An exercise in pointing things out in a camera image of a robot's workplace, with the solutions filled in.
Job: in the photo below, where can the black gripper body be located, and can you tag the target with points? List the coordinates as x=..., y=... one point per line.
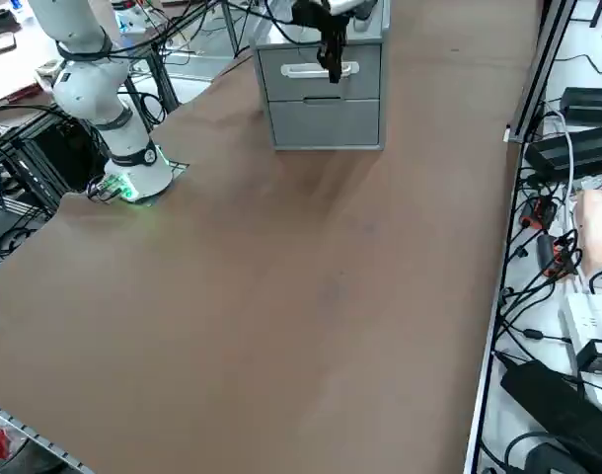
x=311, y=11

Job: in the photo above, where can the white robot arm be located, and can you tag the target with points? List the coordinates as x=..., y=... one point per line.
x=98, y=99

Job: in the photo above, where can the gray drawer with notch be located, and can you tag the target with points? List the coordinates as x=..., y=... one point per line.
x=325, y=123

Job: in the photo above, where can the gray steel cabinet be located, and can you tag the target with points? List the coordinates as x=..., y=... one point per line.
x=386, y=74

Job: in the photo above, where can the green circuit board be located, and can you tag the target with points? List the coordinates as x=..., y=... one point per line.
x=111, y=186

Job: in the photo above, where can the orange and black plug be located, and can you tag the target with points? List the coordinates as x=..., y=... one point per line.
x=540, y=210

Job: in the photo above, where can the long black power adapter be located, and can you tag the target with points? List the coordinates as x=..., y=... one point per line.
x=577, y=148

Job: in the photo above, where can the short black power adapter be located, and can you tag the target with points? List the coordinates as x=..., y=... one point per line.
x=592, y=99

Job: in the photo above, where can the white power strip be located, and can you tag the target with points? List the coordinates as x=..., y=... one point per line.
x=587, y=316

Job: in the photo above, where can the large black box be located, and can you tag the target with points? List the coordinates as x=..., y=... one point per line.
x=543, y=395

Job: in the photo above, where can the small black plug adapter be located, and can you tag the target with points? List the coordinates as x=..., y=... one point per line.
x=599, y=358

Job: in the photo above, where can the white table edge bracket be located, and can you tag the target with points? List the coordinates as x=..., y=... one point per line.
x=507, y=135

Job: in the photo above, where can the aluminium camera post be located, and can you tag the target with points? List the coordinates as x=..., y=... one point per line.
x=539, y=74

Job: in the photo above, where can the metal shelf rail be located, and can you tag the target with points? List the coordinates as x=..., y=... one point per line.
x=34, y=435

